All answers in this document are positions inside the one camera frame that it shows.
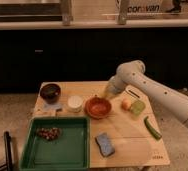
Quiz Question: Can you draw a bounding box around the white cup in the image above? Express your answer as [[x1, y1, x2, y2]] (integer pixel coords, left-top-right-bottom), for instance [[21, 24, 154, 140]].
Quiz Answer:
[[67, 96, 83, 112]]

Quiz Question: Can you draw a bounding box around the dark brown bowl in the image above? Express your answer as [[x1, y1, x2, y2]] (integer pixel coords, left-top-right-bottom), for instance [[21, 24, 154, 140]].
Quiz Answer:
[[40, 83, 61, 104]]

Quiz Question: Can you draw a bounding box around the orange peach fruit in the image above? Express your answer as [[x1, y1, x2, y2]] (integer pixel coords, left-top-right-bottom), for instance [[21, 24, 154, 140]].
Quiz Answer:
[[121, 98, 132, 111]]

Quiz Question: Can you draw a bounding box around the bunch of red grapes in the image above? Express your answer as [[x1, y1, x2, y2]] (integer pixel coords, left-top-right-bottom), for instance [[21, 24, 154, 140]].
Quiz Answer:
[[36, 128, 61, 141]]

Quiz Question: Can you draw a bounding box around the light green sponge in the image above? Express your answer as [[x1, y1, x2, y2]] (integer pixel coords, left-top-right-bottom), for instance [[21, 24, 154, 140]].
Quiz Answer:
[[130, 100, 145, 116]]

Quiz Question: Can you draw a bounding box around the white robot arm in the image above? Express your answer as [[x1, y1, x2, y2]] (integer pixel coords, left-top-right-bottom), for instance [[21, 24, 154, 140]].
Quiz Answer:
[[105, 60, 188, 128]]

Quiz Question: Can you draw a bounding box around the black chair back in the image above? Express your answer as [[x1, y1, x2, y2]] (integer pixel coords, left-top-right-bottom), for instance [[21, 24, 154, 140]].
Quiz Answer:
[[0, 131, 13, 171]]

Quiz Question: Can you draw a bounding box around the green cucumber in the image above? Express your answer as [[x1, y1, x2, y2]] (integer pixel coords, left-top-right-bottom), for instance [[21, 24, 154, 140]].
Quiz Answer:
[[144, 116, 162, 141]]

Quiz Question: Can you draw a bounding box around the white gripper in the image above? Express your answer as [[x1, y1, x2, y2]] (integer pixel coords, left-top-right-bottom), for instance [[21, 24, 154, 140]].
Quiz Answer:
[[105, 76, 125, 99]]

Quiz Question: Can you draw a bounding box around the green plastic tray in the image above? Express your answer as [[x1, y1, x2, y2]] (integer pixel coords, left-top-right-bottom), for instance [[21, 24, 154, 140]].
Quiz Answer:
[[19, 117, 90, 171]]

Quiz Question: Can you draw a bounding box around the red bowl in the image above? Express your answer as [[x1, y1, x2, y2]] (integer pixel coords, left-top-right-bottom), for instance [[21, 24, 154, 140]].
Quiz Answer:
[[85, 97, 112, 119]]

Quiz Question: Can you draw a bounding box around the blue sponge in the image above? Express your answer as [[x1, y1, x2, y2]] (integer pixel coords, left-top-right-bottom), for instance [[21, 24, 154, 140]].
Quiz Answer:
[[95, 133, 115, 157]]

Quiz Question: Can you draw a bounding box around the black pen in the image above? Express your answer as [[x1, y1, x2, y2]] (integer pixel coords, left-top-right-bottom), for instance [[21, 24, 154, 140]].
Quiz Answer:
[[128, 90, 140, 98]]

